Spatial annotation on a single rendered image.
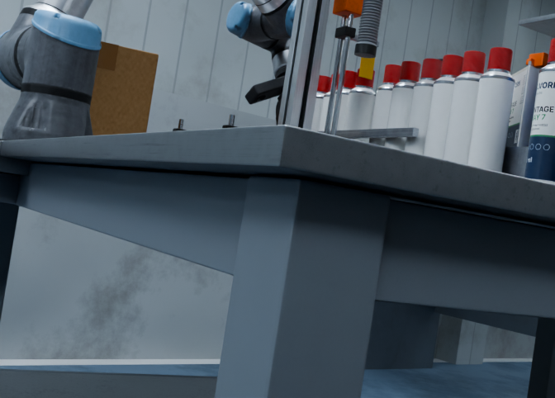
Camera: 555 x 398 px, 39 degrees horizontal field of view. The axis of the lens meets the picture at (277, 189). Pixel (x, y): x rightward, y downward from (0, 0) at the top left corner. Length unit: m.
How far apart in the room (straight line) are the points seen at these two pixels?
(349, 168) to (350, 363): 0.11
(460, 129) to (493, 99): 0.07
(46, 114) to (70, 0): 0.28
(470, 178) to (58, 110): 0.98
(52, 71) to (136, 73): 0.54
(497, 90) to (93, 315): 2.81
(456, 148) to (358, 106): 0.30
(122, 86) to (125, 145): 1.27
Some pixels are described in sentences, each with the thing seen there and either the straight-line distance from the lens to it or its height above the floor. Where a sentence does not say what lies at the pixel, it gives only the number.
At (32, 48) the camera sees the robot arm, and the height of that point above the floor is 1.00.
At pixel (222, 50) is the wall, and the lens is 4.03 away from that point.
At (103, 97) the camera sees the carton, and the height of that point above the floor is 1.00.
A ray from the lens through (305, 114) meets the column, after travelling 1.36.
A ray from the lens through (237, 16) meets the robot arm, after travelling 1.74.
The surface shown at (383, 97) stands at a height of 1.02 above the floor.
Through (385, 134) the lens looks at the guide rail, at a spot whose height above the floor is 0.95.
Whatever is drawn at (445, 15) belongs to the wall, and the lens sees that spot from 5.30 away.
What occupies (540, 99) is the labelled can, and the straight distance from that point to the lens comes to 1.11.
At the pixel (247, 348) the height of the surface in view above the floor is 0.72.
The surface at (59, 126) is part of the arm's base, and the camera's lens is 1.31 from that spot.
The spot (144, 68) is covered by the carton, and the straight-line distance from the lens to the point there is 1.85.
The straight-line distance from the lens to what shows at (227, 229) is 0.48.
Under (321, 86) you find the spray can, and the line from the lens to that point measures 1.59.
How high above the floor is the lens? 0.79
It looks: 2 degrees up
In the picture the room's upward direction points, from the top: 9 degrees clockwise
